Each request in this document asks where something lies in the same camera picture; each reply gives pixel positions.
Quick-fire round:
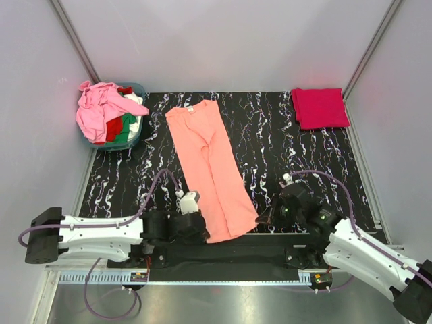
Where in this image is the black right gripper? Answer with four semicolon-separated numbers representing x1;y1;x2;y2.
256;194;304;229

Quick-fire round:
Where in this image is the salmon orange t-shirt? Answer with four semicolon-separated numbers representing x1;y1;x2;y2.
165;100;258;244

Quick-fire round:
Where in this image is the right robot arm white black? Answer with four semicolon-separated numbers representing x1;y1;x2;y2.
256;183;431;323

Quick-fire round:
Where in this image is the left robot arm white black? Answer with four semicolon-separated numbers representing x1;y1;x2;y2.
24;207;209;267

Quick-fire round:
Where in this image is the green garment in basket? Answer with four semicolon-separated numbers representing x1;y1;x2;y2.
115;113;140;143

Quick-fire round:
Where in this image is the white garment in basket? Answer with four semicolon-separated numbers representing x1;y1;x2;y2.
124;93;143;141

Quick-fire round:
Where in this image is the folded magenta t-shirt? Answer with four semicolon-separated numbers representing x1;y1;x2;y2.
291;88;350;130

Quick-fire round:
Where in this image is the teal laundry basket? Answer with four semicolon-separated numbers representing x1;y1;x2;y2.
81;83;145;151

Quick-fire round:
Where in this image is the light pink t-shirt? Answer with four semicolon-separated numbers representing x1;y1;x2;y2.
76;81;149;144

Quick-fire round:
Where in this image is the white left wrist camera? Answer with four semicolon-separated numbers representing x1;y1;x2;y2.
175;190;200;215

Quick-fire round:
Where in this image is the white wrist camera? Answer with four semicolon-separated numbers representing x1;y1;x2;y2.
175;190;200;215
279;173;294;188

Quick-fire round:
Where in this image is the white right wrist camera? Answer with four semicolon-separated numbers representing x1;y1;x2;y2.
279;173;294;188

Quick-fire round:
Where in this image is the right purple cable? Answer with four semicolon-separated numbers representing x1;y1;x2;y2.
286;170;432;293

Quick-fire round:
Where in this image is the purple cable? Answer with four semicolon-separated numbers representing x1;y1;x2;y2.
286;170;432;293
17;168;185;320

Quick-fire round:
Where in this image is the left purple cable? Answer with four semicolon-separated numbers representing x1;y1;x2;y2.
17;168;185;320

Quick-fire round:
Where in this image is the aluminium frame rail front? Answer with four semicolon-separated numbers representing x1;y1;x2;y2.
43;263;414;288

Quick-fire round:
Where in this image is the left corner aluminium post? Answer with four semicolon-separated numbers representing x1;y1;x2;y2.
48;0;101;83

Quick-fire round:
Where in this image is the corner aluminium post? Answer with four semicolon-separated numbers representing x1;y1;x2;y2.
48;0;101;83
342;0;405;101

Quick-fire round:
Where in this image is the right corner aluminium post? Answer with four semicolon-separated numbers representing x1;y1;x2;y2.
342;0;405;101

